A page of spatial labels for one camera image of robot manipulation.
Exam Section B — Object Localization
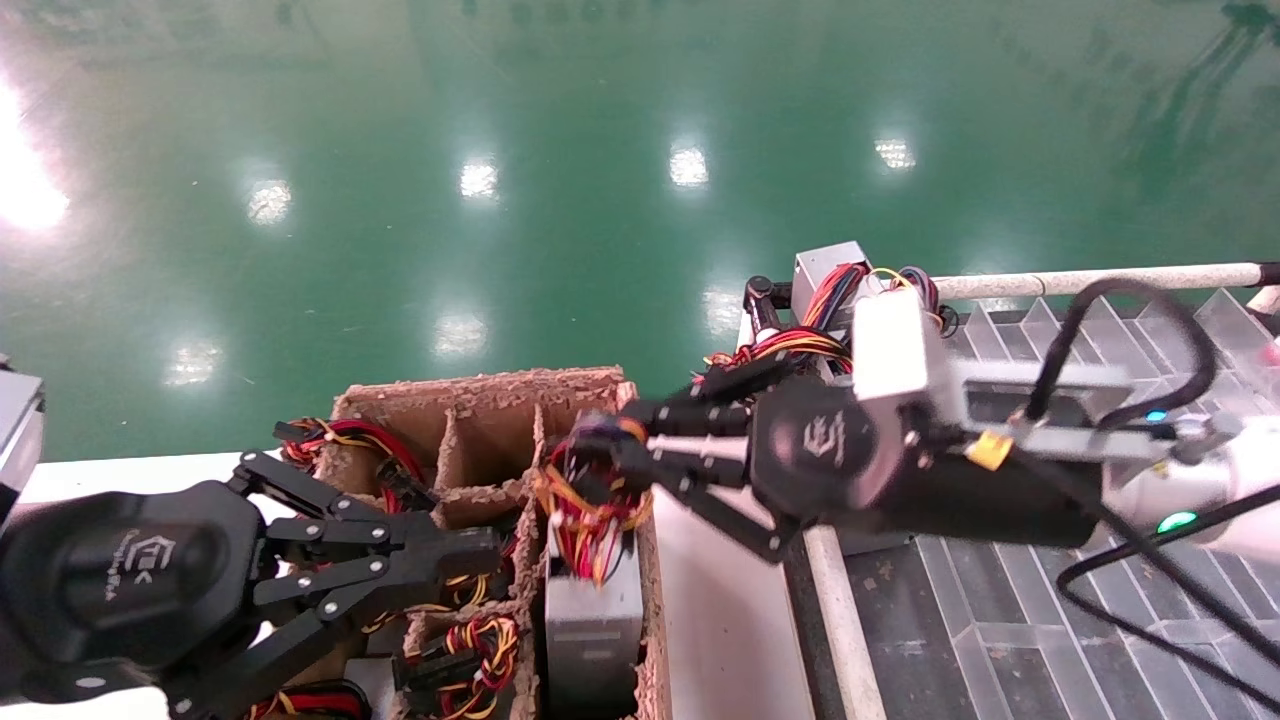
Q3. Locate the clear plastic divider tray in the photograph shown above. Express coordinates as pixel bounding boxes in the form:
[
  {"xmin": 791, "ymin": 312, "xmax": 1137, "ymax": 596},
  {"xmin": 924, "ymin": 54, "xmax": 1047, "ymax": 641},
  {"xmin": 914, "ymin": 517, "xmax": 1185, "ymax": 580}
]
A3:
[{"xmin": 850, "ymin": 290, "xmax": 1280, "ymax": 720}]

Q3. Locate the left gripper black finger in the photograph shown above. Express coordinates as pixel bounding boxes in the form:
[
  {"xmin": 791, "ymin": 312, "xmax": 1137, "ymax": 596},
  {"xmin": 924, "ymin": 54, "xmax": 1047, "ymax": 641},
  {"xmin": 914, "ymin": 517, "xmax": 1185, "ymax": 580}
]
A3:
[
  {"xmin": 163, "ymin": 553, "xmax": 501, "ymax": 720},
  {"xmin": 230, "ymin": 450, "xmax": 503, "ymax": 563}
]

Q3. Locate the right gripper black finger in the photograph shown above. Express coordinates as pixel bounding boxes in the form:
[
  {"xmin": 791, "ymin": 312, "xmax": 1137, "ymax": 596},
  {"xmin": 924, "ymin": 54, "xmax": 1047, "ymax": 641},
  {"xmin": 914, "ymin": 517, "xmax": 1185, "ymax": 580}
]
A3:
[
  {"xmin": 573, "ymin": 436, "xmax": 803, "ymax": 564},
  {"xmin": 625, "ymin": 353, "xmax": 798, "ymax": 438}
]

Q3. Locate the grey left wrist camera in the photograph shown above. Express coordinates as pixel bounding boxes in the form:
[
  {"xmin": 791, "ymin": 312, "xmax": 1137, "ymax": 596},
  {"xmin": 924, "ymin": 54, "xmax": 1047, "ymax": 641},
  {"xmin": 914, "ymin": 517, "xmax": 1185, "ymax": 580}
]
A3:
[{"xmin": 0, "ymin": 368, "xmax": 48, "ymax": 526}]

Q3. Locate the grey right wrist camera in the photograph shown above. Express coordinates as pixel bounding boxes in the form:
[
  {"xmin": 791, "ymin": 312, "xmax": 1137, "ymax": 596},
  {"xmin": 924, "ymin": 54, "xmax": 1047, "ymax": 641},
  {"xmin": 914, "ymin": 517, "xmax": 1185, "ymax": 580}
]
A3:
[{"xmin": 852, "ymin": 288, "xmax": 1206, "ymax": 463}]

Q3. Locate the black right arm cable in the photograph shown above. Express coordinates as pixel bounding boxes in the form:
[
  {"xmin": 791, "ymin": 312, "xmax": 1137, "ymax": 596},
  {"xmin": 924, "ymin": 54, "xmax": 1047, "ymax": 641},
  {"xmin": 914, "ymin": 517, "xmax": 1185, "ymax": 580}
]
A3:
[
  {"xmin": 1058, "ymin": 495, "xmax": 1280, "ymax": 711},
  {"xmin": 1028, "ymin": 277, "xmax": 1219, "ymax": 426}
]

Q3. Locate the grey power supply with wires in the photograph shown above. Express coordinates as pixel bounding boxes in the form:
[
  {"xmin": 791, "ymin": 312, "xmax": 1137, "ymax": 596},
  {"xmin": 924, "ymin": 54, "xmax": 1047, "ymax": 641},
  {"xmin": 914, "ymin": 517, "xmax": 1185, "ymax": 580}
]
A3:
[
  {"xmin": 248, "ymin": 678, "xmax": 373, "ymax": 720},
  {"xmin": 700, "ymin": 242, "xmax": 873, "ymax": 396},
  {"xmin": 868, "ymin": 264, "xmax": 946, "ymax": 331},
  {"xmin": 272, "ymin": 418, "xmax": 441, "ymax": 511},
  {"xmin": 440, "ymin": 535, "xmax": 529, "ymax": 613},
  {"xmin": 395, "ymin": 615, "xmax": 521, "ymax": 720},
  {"xmin": 533, "ymin": 410, "xmax": 656, "ymax": 719}
]

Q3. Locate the brown cardboard divider box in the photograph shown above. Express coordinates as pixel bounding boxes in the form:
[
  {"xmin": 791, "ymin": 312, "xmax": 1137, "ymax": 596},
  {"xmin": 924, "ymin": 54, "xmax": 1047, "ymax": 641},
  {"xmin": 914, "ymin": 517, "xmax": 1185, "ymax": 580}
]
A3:
[{"xmin": 285, "ymin": 365, "xmax": 673, "ymax": 720}]

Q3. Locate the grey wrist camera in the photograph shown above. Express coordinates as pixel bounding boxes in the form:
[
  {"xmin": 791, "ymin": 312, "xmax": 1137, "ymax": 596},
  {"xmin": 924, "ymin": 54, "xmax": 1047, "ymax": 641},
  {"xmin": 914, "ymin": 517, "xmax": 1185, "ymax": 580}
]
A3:
[
  {"xmin": 852, "ymin": 288, "xmax": 1206, "ymax": 463},
  {"xmin": 0, "ymin": 368, "xmax": 48, "ymax": 526}
]

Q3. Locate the black rack side strip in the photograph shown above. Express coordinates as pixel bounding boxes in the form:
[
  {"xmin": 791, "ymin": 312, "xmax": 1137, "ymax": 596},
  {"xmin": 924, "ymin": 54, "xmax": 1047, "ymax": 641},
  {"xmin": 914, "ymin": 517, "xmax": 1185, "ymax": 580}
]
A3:
[{"xmin": 785, "ymin": 545, "xmax": 853, "ymax": 720}]

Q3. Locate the yellow cable tag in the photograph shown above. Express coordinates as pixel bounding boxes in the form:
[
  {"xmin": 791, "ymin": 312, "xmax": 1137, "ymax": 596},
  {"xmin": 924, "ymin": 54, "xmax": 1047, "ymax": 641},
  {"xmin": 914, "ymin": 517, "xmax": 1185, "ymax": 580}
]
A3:
[{"xmin": 965, "ymin": 430, "xmax": 1013, "ymax": 471}]

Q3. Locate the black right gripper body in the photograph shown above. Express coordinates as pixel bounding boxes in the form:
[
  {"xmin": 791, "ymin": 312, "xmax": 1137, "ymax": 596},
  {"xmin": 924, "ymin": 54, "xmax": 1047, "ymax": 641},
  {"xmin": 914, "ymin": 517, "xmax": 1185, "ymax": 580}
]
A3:
[{"xmin": 752, "ymin": 378, "xmax": 1106, "ymax": 546}]

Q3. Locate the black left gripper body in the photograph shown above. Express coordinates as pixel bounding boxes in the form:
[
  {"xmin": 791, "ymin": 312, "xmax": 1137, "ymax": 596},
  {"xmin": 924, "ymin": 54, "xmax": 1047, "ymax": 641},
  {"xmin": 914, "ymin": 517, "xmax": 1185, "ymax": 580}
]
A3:
[{"xmin": 0, "ymin": 481, "xmax": 276, "ymax": 701}]

